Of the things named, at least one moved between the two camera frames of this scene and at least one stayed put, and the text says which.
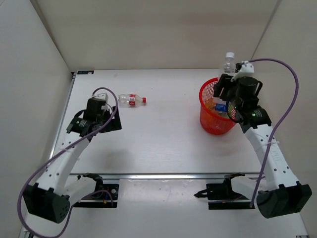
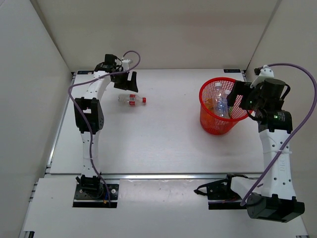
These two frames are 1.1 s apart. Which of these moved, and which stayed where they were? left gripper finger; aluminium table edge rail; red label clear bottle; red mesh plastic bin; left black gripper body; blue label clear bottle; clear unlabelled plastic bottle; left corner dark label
Moved: left gripper finger; clear unlabelled plastic bottle; left black gripper body
Stayed: blue label clear bottle; left corner dark label; aluminium table edge rail; red mesh plastic bin; red label clear bottle
